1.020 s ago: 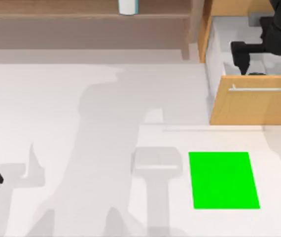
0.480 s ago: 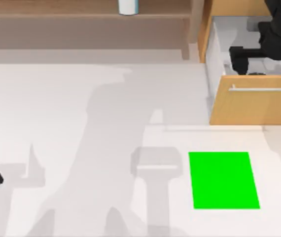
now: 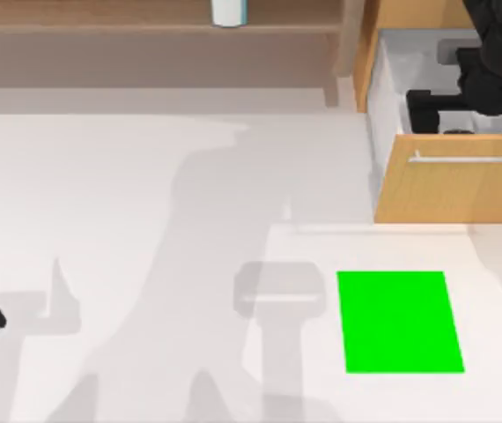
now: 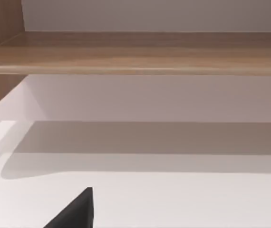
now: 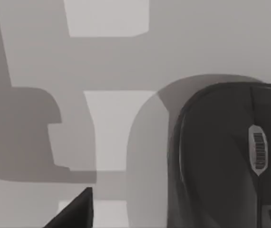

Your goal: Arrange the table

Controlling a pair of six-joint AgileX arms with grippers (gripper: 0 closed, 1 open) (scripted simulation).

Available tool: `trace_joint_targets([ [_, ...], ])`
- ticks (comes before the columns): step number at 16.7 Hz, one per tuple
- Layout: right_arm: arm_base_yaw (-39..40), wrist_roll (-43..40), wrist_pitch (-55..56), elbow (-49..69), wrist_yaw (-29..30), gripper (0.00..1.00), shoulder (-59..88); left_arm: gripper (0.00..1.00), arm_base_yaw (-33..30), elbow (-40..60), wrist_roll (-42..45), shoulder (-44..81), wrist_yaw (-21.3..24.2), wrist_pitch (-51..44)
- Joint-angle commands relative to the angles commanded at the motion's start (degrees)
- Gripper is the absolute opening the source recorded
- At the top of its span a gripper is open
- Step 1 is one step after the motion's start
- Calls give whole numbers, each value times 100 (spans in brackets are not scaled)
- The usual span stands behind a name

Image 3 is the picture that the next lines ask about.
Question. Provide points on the grey drawer inside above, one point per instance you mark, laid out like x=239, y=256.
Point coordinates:
x=392, y=88

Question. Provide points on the pale grey rounded box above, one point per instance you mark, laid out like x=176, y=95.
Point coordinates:
x=448, y=52

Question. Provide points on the pale wooden drawer front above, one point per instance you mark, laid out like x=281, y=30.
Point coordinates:
x=453, y=194

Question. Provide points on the wooden cupboard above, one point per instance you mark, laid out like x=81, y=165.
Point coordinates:
x=409, y=13

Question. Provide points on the flat green square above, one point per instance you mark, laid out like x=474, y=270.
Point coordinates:
x=398, y=324

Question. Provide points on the white cup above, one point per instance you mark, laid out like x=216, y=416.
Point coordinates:
x=229, y=11

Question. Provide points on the wooden open shelf unit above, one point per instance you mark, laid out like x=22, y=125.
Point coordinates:
x=145, y=48

